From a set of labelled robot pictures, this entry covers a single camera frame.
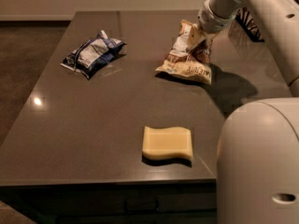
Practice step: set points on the yellow sponge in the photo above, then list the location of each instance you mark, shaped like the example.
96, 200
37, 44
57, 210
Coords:
167, 143

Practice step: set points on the brown chip bag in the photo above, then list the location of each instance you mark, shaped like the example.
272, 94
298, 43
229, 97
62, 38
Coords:
189, 63

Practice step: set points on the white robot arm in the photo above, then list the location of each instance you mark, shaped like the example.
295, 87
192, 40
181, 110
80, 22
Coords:
258, 148

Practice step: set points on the blue chip bag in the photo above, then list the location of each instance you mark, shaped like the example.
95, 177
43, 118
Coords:
93, 55

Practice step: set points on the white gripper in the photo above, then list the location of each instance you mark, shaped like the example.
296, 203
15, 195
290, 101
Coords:
212, 20

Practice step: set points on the dark cabinet drawers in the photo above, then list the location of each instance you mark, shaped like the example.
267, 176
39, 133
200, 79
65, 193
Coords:
174, 203

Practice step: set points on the black wire basket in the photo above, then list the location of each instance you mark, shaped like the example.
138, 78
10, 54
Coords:
246, 21

